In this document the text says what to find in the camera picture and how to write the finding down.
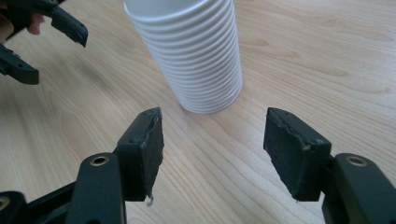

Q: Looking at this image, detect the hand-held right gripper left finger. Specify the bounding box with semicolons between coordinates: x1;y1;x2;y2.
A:
114;106;165;203

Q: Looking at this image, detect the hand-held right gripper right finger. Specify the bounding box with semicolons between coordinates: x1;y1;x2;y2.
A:
262;106;332;203

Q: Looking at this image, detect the stack of white paper cups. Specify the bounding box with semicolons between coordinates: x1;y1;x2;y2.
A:
123;0;244;115

